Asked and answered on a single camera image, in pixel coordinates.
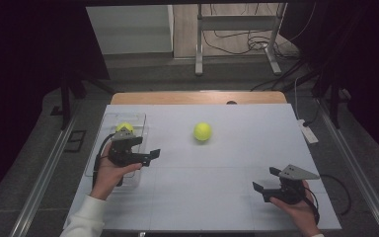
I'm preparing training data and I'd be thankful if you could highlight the person's left hand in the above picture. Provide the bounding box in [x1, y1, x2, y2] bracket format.
[89, 143, 143, 201]

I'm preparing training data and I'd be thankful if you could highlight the tangle of black floor cables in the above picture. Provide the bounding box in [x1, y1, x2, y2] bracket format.
[201, 29, 299, 57]

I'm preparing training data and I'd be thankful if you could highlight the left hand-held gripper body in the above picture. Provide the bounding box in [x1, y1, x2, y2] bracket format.
[108, 127, 143, 168]

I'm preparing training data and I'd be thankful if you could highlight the aluminium floor rail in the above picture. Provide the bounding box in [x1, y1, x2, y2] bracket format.
[9, 108, 82, 237]
[316, 98, 379, 237]

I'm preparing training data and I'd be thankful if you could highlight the white power strip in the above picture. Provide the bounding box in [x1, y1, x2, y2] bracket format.
[297, 118, 320, 145]

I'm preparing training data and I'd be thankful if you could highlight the white power cable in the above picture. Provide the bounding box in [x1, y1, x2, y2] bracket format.
[293, 76, 303, 121]

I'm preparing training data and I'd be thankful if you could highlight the grey metal stand frame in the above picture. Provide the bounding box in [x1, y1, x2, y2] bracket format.
[194, 3, 288, 77]

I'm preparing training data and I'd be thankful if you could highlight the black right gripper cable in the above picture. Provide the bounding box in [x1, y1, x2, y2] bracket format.
[304, 187, 322, 226]

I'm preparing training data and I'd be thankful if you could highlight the black floor plate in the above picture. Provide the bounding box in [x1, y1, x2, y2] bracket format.
[63, 129, 88, 153]

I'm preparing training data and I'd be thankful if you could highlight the white board panel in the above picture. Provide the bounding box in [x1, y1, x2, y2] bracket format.
[86, 4, 175, 55]

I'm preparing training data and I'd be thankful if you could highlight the yellow tennis ball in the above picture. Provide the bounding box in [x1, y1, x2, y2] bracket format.
[115, 121, 135, 134]
[192, 121, 213, 142]

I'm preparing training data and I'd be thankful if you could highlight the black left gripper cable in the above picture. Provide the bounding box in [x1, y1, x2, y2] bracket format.
[92, 132, 116, 191]

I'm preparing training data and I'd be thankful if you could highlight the clear plastic storage box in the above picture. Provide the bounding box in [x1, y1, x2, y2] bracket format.
[84, 112, 150, 189]

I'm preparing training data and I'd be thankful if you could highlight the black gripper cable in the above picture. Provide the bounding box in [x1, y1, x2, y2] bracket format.
[92, 132, 116, 191]
[304, 187, 322, 226]

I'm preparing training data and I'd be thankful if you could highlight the black floor stand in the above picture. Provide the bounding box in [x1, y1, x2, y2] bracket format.
[50, 68, 114, 131]
[310, 73, 344, 130]

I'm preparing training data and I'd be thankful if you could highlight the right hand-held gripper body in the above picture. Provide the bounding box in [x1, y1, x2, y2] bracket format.
[262, 164, 321, 205]

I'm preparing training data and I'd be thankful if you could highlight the person's right hand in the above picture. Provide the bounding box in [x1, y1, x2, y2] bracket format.
[269, 180, 322, 237]

